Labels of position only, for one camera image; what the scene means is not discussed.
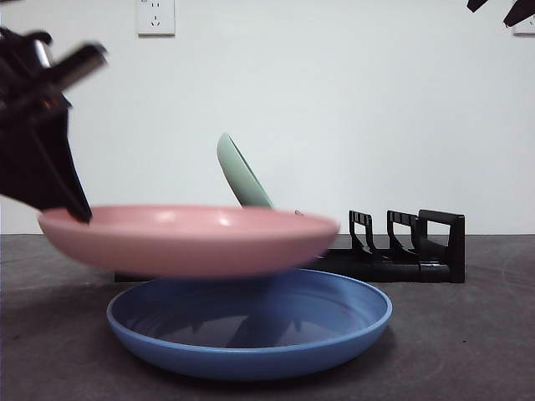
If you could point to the green plate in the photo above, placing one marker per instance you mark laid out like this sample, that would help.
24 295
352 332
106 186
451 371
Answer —
242 179

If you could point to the black plate rack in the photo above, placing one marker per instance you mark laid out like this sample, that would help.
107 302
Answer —
439 267

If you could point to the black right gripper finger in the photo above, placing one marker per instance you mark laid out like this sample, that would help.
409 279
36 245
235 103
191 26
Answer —
520 9
476 4

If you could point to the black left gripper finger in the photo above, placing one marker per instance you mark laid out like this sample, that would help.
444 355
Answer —
64 158
29 167

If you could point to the pink plate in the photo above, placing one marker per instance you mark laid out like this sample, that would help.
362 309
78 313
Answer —
188 246

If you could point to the white wall socket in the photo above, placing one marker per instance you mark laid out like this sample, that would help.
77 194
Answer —
155 16
526 28

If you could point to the pale grey camera box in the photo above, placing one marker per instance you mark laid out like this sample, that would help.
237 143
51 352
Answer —
42 52

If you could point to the blue plate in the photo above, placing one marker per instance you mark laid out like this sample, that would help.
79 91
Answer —
251 355

